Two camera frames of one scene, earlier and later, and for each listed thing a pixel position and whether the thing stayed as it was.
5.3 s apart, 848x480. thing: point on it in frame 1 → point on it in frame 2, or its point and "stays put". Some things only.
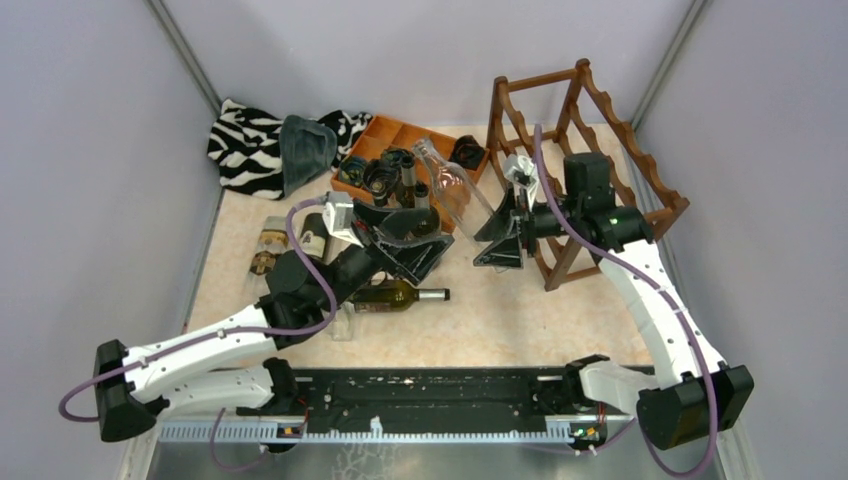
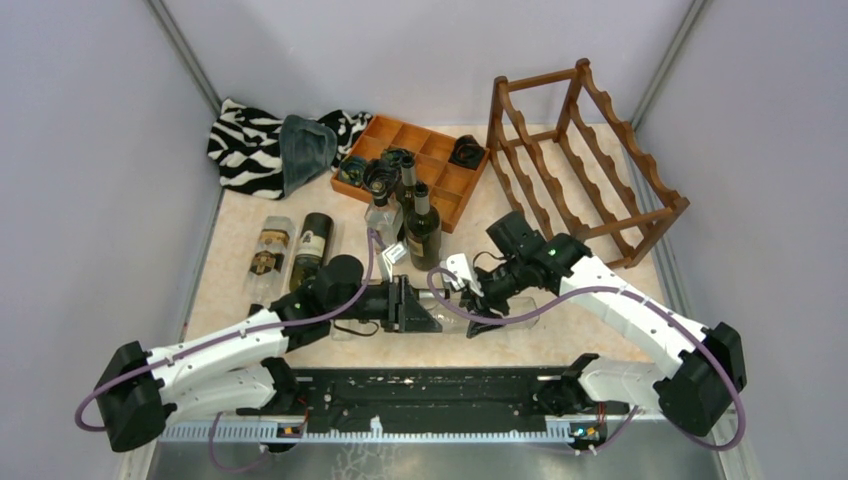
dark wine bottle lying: [314, 235] stays put
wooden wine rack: [565, 119] stays put
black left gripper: [415, 258] → [406, 311]
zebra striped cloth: [246, 146] stays put
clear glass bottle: [471, 208] → [453, 316]
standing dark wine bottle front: [426, 220] stays put
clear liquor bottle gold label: [274, 242] stays put
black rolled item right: [467, 152] stays put
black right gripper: [508, 251] → [480, 306]
